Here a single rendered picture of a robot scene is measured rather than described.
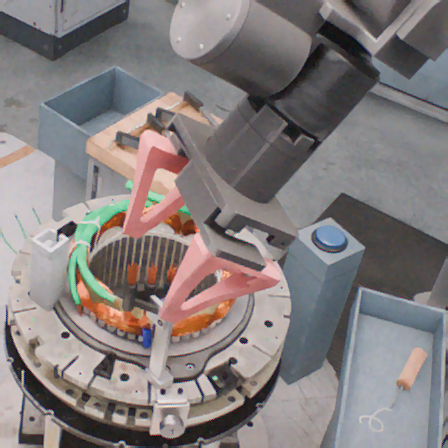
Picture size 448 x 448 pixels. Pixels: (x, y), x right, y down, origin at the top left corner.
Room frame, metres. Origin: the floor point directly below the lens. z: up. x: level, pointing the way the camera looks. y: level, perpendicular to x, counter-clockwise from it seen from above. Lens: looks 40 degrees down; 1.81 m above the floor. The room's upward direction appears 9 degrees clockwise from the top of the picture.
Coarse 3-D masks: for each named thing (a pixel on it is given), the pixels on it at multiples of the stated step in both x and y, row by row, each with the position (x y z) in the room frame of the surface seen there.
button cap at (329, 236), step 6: (318, 228) 0.91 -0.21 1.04; (324, 228) 0.91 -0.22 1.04; (330, 228) 0.91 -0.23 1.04; (336, 228) 0.92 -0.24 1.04; (318, 234) 0.90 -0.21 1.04; (324, 234) 0.90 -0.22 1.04; (330, 234) 0.90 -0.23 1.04; (336, 234) 0.90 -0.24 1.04; (342, 234) 0.91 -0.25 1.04; (318, 240) 0.89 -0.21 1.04; (324, 240) 0.89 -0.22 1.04; (330, 240) 0.89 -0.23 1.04; (336, 240) 0.89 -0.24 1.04; (342, 240) 0.90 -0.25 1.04; (330, 246) 0.88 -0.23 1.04; (336, 246) 0.89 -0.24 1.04
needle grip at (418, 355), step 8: (416, 352) 0.72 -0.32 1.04; (424, 352) 0.72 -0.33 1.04; (408, 360) 0.71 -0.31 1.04; (416, 360) 0.70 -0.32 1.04; (408, 368) 0.69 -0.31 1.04; (416, 368) 0.69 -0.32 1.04; (400, 376) 0.68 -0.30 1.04; (408, 376) 0.68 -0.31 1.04; (400, 384) 0.67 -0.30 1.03; (408, 384) 0.67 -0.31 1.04
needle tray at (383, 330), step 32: (352, 320) 0.74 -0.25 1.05; (384, 320) 0.78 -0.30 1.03; (416, 320) 0.77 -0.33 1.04; (352, 352) 0.68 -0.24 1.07; (384, 352) 0.72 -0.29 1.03; (352, 384) 0.67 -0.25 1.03; (384, 384) 0.68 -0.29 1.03; (416, 384) 0.68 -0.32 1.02; (352, 416) 0.62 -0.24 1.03; (384, 416) 0.63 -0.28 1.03; (416, 416) 0.64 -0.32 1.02
